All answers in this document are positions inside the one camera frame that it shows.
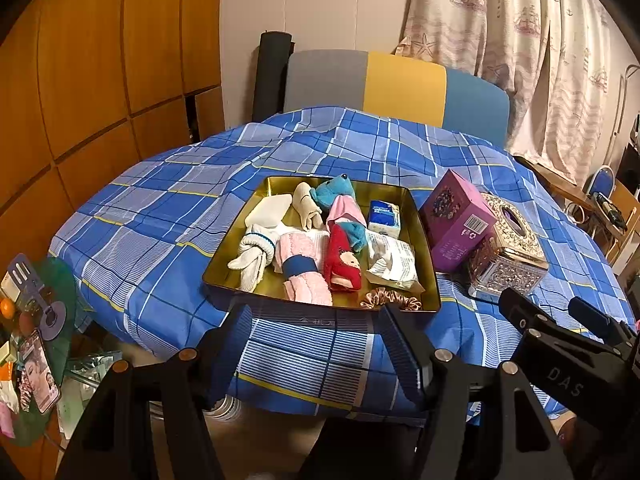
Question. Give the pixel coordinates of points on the wooden wardrobe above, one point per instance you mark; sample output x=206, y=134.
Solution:
x=100, y=85

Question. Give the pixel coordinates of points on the pink satin scrunchie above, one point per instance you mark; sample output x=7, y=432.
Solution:
x=380, y=299

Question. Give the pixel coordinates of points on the white knit sock blue band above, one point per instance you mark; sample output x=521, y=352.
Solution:
x=252, y=260

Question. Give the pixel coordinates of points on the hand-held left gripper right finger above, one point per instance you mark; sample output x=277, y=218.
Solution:
x=400, y=360

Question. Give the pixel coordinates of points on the black chair seat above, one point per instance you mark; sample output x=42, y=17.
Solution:
x=370, y=455

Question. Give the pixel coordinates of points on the grey yellow blue chair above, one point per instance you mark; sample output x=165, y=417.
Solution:
x=400, y=85

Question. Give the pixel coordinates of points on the white wipes packet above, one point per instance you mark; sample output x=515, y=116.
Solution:
x=395, y=260

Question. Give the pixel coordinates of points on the blue plaid tablecloth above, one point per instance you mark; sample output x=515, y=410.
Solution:
x=165, y=200

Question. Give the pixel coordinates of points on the photo printed packet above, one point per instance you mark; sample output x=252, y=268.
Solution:
x=40, y=375

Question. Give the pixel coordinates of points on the purple cardboard box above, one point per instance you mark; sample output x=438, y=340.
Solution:
x=455, y=230

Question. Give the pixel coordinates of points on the beige sock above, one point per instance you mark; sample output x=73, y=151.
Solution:
x=304, y=205

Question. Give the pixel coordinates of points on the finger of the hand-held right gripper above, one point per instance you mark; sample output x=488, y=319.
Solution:
x=597, y=321
x=522, y=312

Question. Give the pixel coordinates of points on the printed cream curtain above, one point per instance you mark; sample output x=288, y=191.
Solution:
x=525, y=60

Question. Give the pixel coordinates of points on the black tool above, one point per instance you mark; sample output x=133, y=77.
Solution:
x=610, y=210

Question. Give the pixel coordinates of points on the wooden side desk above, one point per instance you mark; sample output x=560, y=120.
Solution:
x=560, y=187

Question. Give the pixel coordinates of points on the silver ornate tissue box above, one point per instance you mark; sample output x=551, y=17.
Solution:
x=505, y=265

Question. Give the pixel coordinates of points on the blue folding chair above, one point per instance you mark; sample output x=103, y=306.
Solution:
x=603, y=180

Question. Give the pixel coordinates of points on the gold metal tin box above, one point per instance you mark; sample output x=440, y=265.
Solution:
x=220, y=277

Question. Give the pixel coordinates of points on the blue white tissue pack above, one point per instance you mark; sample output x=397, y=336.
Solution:
x=384, y=220

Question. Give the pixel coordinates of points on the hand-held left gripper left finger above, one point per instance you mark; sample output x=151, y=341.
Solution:
x=230, y=360

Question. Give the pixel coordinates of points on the pink and teal sock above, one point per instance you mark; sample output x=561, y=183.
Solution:
x=345, y=210

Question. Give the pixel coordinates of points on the small orange fruit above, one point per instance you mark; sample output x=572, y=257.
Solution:
x=5, y=308

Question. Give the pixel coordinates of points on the green glass side table clutter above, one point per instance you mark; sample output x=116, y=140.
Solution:
x=62, y=285

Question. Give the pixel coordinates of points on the clear plastic bag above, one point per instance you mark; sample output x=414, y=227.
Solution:
x=90, y=370

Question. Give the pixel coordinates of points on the red sock with doll face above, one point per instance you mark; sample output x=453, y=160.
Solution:
x=340, y=265

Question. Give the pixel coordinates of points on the black rolled mat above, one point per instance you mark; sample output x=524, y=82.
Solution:
x=270, y=80

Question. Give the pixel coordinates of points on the purple plastic utensil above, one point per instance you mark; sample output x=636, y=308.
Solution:
x=52, y=317

